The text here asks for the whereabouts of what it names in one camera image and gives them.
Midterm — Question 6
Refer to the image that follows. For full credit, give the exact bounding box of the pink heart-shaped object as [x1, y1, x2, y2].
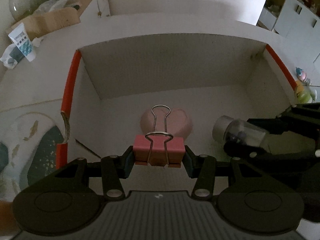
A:
[140, 106, 193, 140]

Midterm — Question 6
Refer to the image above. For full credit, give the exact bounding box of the pink doll toy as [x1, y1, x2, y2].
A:
[296, 67, 311, 86]

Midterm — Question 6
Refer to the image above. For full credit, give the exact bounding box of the white blue wall cabinet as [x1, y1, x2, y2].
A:
[256, 0, 320, 63]

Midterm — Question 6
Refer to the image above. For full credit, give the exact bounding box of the clear small bottle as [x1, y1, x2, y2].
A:
[212, 115, 268, 146]

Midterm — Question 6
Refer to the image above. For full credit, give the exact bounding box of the white wooden sideboard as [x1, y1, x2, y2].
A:
[78, 0, 111, 23]

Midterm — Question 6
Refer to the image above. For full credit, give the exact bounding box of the crumpled plastic bag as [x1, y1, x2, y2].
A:
[1, 38, 43, 69]

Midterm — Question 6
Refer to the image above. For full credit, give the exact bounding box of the pink binder clip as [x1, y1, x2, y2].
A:
[133, 105, 185, 168]

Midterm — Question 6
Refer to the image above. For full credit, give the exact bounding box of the brown cardboard box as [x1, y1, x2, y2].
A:
[6, 7, 80, 40]

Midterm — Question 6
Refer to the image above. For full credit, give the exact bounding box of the blue patterned table mat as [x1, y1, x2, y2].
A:
[1, 111, 65, 201]

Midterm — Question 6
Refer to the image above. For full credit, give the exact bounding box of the red cardboard shoe box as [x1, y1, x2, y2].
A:
[56, 32, 299, 193]

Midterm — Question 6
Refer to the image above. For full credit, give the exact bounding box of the white cosmetic tube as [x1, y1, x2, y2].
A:
[8, 23, 36, 62]

